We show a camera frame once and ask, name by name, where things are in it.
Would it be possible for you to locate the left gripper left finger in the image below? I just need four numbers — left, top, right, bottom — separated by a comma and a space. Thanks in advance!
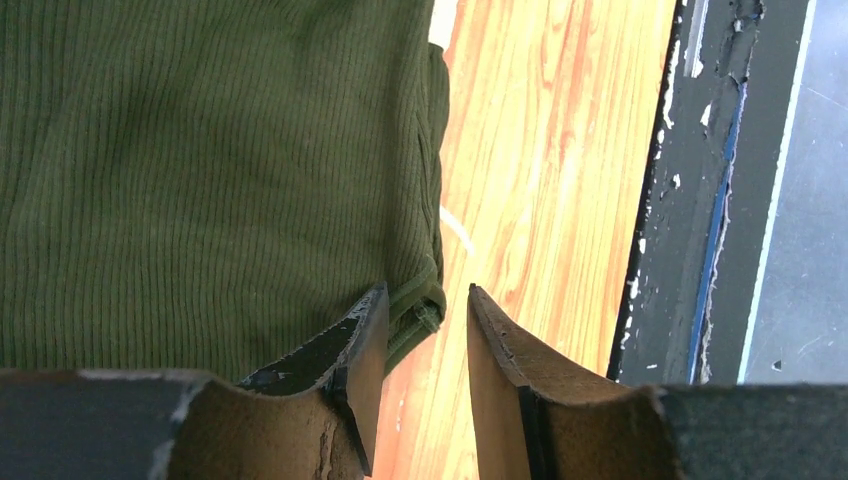
165, 283, 389, 479

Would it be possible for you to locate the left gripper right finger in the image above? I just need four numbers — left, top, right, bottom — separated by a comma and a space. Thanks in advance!
467, 285, 683, 479

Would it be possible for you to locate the green underwear white waistband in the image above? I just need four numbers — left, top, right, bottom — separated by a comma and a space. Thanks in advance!
1, 1, 455, 381

